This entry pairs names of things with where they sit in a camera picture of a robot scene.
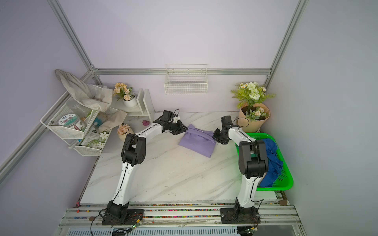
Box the cream ribbed pot pink flowers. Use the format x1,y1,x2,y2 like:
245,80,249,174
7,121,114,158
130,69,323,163
117,124,134,142

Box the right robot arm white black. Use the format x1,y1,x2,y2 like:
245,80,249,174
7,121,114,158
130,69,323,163
213,116,269,226

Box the floral printed packet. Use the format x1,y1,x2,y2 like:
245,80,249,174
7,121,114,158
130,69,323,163
80,127,109,150

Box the blue t-shirt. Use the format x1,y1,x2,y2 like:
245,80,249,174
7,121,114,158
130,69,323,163
260,139,283,188

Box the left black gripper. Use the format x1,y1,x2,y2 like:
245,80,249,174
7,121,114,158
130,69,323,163
168,119,189,134

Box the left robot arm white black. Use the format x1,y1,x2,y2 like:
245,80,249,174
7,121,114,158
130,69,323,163
100,110,188,226

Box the pink small toy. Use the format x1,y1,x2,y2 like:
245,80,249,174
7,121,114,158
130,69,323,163
142,120,150,126

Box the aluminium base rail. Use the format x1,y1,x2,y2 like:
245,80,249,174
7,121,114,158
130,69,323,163
58,203,302,229

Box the large terracotta flower pot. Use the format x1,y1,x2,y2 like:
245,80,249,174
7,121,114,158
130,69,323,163
237,103,270,133

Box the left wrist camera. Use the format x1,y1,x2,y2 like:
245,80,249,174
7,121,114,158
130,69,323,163
172,116,180,124

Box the green plastic laundry basket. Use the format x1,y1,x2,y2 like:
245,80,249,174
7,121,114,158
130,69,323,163
229,129,293,193

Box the white small shelf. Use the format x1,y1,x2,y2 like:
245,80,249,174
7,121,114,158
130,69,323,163
111,89,155,123

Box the white tiered wire rack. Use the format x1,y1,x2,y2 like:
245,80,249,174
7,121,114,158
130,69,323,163
40,95,118,156

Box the round floral tin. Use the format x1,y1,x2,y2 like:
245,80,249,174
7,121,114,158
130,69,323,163
58,113,79,127

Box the small white pot peach flowers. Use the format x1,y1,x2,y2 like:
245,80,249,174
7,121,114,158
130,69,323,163
113,83,138,108

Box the white wire wall basket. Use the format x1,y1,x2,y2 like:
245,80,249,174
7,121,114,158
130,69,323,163
164,64,208,95

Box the grey cloth bag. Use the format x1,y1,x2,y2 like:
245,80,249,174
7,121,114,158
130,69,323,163
55,69,113,112

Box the purple t-shirt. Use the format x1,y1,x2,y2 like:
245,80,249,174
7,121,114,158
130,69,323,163
179,124,216,158

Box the green white artificial flowers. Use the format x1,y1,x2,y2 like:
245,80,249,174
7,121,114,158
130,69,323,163
231,82,276,121

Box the beige cloth on rack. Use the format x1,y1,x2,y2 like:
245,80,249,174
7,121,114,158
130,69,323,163
98,111,128,132

